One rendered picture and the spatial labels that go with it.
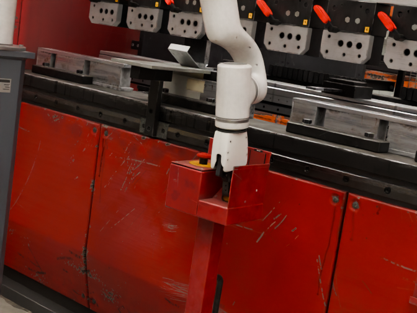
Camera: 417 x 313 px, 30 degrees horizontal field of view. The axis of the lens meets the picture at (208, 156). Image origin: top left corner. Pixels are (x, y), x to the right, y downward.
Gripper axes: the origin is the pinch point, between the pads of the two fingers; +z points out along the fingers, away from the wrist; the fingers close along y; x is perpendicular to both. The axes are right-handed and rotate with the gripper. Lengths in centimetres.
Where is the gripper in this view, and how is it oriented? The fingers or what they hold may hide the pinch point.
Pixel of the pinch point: (229, 188)
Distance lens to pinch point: 197.0
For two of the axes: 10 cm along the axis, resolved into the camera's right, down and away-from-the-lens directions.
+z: -0.4, 9.7, 2.4
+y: -6.0, 1.7, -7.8
